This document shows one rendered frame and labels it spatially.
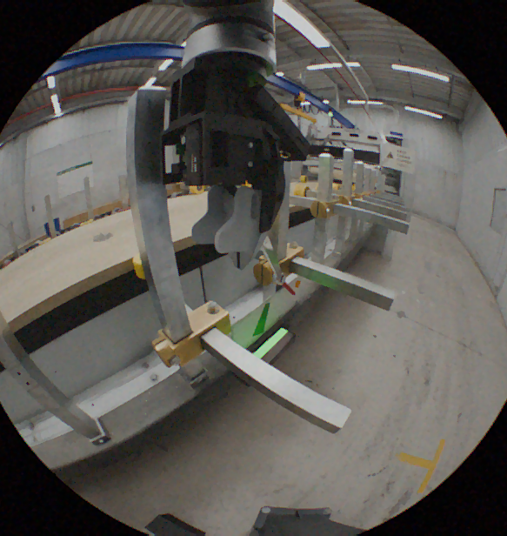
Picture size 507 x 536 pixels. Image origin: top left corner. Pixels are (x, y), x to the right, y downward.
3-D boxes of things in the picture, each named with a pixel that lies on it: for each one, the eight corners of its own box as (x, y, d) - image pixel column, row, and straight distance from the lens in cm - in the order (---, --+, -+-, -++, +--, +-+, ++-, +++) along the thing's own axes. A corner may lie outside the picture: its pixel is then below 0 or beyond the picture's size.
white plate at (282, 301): (299, 302, 59) (304, 271, 54) (235, 358, 44) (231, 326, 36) (297, 301, 59) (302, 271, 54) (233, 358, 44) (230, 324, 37)
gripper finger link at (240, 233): (207, 284, 20) (198, 189, 17) (248, 264, 24) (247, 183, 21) (229, 298, 18) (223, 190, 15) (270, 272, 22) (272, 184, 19)
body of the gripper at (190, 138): (161, 192, 20) (162, 80, 22) (229, 182, 25) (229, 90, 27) (210, 195, 13) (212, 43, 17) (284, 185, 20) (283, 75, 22)
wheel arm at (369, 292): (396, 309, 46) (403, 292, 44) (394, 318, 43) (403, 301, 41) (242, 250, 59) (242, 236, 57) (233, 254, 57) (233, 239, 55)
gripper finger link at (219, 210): (190, 274, 23) (180, 189, 20) (230, 256, 26) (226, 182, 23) (207, 284, 20) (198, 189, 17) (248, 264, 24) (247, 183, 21)
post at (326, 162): (317, 293, 76) (334, 155, 63) (313, 298, 73) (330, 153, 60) (309, 290, 77) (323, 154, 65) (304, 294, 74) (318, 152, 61)
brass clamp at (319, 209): (340, 214, 71) (342, 199, 70) (326, 220, 58) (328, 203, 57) (323, 210, 73) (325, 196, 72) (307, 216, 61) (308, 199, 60)
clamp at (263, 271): (303, 265, 52) (304, 247, 50) (270, 289, 42) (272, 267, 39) (284, 259, 54) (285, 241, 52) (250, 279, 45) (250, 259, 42)
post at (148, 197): (207, 378, 43) (167, 83, 25) (194, 388, 43) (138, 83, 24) (196, 368, 45) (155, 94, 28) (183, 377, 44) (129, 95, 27)
